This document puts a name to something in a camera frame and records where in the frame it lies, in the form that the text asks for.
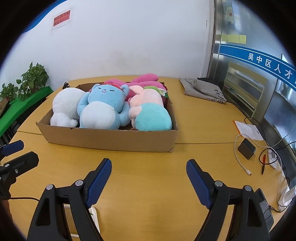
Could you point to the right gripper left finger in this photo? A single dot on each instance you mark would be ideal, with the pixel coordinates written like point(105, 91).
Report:
point(49, 220)

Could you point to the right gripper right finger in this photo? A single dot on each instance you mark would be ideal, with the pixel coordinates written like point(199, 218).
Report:
point(247, 222)

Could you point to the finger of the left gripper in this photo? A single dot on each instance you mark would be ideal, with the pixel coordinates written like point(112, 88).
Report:
point(20, 165)
point(7, 150)

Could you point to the white clear phone case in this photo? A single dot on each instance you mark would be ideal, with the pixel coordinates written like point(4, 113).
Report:
point(71, 224)

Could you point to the white panda plush toy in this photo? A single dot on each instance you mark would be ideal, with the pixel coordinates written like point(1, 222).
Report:
point(65, 107)

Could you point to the blue plush cat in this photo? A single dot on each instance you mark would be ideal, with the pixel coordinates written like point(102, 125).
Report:
point(104, 107)

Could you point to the pink teal piglet plush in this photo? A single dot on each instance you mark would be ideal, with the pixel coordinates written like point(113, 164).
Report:
point(147, 111)

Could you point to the black smartphone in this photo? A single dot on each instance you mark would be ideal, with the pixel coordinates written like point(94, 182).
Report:
point(268, 216)

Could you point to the green cloth shelf cover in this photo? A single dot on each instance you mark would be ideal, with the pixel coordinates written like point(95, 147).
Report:
point(18, 107)

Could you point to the red black pen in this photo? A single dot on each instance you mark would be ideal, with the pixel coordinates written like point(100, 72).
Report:
point(263, 164)

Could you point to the green potted plant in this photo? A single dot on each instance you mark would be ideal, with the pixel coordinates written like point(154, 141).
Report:
point(31, 81)

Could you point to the small black box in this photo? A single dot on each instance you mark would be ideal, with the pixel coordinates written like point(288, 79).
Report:
point(247, 149)

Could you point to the small black figurine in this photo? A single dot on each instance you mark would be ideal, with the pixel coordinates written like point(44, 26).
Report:
point(66, 85)

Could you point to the white paper envelope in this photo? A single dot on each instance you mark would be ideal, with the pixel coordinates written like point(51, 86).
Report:
point(248, 130)

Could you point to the brown cardboard box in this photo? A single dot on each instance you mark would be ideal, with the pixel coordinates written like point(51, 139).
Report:
point(126, 138)

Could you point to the grey folded cloth bag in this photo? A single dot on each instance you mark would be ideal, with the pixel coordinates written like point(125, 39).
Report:
point(201, 89)

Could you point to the pink plush bear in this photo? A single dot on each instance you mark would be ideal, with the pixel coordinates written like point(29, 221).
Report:
point(143, 81)

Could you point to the blue banner on glass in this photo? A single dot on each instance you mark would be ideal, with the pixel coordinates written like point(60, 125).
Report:
point(266, 62)

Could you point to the yellow sticky notes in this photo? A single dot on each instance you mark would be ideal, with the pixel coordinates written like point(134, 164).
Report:
point(231, 39)

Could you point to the cartoon sheep poster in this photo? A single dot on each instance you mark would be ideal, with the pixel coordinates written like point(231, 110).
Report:
point(231, 13)

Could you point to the red wall notice sign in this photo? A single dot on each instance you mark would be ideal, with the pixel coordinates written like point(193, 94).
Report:
point(62, 19)

